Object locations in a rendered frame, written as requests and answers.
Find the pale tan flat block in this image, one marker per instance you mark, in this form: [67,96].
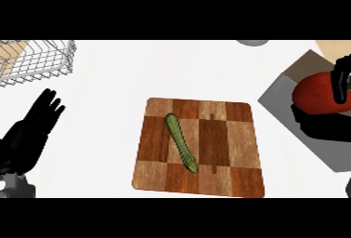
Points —
[10,54]

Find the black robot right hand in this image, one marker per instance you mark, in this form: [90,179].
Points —
[320,127]

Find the green cucumber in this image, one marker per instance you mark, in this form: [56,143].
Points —
[179,142]

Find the checkered wooden cutting board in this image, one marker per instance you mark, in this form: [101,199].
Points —
[213,145]

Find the grey round object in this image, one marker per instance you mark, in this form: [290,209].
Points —
[252,42]

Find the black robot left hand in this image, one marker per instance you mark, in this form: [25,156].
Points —
[31,130]

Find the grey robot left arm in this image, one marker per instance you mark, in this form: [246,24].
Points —
[17,187]

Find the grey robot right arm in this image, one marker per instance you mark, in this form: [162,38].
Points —
[348,188]

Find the pale round wooden board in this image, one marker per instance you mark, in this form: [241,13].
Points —
[334,48]

